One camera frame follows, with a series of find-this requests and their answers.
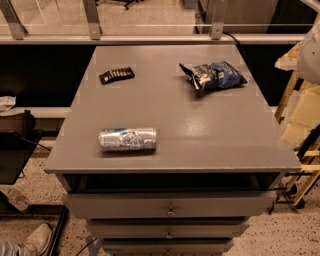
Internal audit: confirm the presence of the black snack bar wrapper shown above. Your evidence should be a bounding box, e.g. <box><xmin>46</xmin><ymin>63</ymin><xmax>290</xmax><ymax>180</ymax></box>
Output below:
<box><xmin>99</xmin><ymin>67</ymin><xmax>135</xmax><ymax>85</ymax></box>

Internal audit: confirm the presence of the grey drawer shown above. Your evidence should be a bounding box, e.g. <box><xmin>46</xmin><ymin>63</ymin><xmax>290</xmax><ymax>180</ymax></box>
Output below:
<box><xmin>62</xmin><ymin>191</ymin><xmax>276</xmax><ymax>219</ymax></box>
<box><xmin>87</xmin><ymin>219</ymin><xmax>249</xmax><ymax>239</ymax></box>
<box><xmin>102</xmin><ymin>239</ymin><xmax>233</xmax><ymax>254</ymax></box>

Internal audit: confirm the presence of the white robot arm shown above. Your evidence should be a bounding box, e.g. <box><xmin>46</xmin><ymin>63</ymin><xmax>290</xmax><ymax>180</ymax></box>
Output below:
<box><xmin>297</xmin><ymin>22</ymin><xmax>320</xmax><ymax>84</ymax></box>

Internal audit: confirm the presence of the black cable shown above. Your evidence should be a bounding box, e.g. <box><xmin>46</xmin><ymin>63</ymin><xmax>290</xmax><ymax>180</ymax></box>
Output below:
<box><xmin>222</xmin><ymin>31</ymin><xmax>252</xmax><ymax>71</ymax></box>

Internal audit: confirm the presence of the black side table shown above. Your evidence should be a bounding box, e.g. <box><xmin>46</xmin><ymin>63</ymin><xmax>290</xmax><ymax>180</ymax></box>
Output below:
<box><xmin>0</xmin><ymin>109</ymin><xmax>44</xmax><ymax>185</ymax></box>

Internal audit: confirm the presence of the crumpled white paper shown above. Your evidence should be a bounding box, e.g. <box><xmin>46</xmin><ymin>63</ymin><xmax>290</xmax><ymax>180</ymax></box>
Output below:
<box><xmin>0</xmin><ymin>96</ymin><xmax>16</xmax><ymax>112</ymax></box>

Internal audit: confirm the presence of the bottom grey drawer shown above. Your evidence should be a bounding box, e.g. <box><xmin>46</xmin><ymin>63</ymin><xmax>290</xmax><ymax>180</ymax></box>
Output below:
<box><xmin>102</xmin><ymin>239</ymin><xmax>233</xmax><ymax>254</ymax></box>

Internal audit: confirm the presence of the top grey drawer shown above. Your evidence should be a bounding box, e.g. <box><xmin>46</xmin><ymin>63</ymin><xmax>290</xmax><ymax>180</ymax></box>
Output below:
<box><xmin>62</xmin><ymin>191</ymin><xmax>276</xmax><ymax>219</ymax></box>

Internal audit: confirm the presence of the grey drawer cabinet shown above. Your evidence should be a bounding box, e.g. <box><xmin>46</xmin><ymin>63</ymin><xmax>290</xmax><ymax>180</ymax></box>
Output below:
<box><xmin>44</xmin><ymin>44</ymin><xmax>303</xmax><ymax>256</ymax></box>

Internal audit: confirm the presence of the metal railing ledge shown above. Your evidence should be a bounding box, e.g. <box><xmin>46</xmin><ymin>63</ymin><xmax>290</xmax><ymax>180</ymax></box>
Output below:
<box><xmin>0</xmin><ymin>34</ymin><xmax>304</xmax><ymax>45</ymax></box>

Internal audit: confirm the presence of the middle grey drawer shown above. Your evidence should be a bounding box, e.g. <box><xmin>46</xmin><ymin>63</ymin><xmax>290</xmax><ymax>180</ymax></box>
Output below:
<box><xmin>87</xmin><ymin>219</ymin><xmax>249</xmax><ymax>239</ymax></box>

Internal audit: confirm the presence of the silver redbull can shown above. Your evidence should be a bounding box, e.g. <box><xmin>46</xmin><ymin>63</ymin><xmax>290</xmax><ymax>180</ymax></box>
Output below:
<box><xmin>98</xmin><ymin>128</ymin><xmax>157</xmax><ymax>152</ymax></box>

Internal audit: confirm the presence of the white sneaker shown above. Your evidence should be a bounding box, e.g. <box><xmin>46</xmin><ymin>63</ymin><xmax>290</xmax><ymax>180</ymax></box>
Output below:
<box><xmin>19</xmin><ymin>224</ymin><xmax>52</xmax><ymax>256</ymax></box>

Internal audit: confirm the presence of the blue chip bag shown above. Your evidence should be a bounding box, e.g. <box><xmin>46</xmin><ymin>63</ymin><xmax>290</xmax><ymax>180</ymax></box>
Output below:
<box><xmin>180</xmin><ymin>61</ymin><xmax>247</xmax><ymax>92</ymax></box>

